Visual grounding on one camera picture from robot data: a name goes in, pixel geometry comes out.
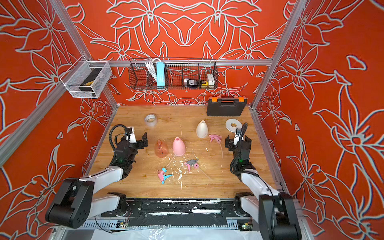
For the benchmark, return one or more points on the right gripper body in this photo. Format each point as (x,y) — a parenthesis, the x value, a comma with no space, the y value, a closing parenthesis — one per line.
(231,143)

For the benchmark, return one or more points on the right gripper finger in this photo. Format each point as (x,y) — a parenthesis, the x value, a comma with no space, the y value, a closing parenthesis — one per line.
(247,142)
(229,143)

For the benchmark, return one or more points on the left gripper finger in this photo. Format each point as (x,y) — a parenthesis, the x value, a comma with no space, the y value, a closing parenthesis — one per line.
(132,151)
(143,142)

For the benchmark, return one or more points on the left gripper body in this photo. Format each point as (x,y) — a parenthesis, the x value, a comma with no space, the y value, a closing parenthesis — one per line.
(141,142)

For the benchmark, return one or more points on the pink spray bottle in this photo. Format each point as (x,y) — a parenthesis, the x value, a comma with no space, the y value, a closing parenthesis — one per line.
(179,147)

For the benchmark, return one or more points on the grey pink spray nozzle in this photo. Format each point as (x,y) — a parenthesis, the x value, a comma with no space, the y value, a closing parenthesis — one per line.
(193,164)

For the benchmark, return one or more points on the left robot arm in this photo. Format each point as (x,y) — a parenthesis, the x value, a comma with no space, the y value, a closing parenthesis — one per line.
(75,203)

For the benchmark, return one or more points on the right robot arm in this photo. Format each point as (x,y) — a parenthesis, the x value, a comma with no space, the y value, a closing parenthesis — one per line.
(274,211)

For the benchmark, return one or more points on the clear reddish spray bottle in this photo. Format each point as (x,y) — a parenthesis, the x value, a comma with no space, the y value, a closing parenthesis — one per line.
(161,149)

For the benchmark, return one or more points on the white spray bottle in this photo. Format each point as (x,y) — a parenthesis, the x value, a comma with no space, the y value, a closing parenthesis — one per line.
(202,129)

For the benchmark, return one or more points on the pink blue spray nozzle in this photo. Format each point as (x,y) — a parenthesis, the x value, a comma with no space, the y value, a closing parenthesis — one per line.
(162,173)

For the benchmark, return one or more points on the white tape roll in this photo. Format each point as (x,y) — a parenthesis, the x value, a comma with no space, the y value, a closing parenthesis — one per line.
(232,125)

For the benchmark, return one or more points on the clear tape roll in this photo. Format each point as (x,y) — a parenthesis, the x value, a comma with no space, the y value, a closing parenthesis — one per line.
(151,120)

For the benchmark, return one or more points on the black orange tool case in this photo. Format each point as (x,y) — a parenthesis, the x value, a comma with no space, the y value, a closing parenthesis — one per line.
(226,107)

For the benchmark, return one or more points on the white adapter block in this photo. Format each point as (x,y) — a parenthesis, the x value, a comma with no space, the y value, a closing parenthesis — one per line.
(211,80)

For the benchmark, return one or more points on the black device with label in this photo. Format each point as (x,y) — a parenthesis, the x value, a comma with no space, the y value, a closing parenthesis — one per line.
(191,83)

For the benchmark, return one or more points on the light blue box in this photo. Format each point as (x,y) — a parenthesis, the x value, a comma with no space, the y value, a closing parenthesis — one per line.
(160,71)

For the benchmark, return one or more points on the black box in bin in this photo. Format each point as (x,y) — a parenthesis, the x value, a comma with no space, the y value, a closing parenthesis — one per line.
(86,84)

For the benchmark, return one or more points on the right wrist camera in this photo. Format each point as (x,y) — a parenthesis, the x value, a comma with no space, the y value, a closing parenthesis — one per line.
(238,136)

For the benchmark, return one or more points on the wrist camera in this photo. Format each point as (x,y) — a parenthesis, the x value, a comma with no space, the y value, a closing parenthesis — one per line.
(238,136)
(130,135)

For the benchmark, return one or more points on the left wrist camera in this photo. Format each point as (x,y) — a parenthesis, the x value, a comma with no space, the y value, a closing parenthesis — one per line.
(130,135)

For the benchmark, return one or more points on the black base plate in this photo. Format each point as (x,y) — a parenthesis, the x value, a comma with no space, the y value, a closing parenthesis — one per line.
(183,213)

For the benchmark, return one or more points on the black wire basket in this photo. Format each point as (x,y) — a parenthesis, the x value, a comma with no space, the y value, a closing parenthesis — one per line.
(142,72)

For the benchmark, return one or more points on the clear plastic wall bin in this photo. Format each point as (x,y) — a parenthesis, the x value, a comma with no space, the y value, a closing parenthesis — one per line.
(78,72)

